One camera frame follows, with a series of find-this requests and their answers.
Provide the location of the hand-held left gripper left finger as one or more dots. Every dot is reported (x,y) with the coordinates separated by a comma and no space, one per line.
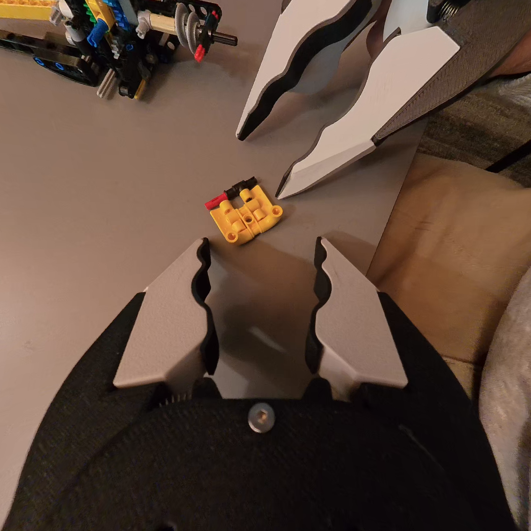
(166,332)

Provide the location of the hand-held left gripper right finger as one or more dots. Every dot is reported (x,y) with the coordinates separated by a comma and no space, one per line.
(356,332)

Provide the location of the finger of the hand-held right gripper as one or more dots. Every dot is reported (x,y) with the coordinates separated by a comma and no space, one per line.
(307,29)
(398,83)

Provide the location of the small yellow lego piece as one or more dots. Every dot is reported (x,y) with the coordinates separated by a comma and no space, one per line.
(249,218)

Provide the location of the person's right forearm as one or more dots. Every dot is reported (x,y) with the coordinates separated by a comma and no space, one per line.
(516,62)

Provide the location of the large multicoloured lego assembly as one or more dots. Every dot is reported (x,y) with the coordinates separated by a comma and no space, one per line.
(112,37)

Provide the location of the grey striped fabric cushion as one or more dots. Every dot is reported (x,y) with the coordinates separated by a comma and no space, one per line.
(468,124)

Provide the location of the person's tan trousers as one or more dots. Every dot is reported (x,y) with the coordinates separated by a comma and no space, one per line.
(448,249)

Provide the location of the grey fleece cloth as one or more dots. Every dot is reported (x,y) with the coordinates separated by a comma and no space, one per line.
(510,394)

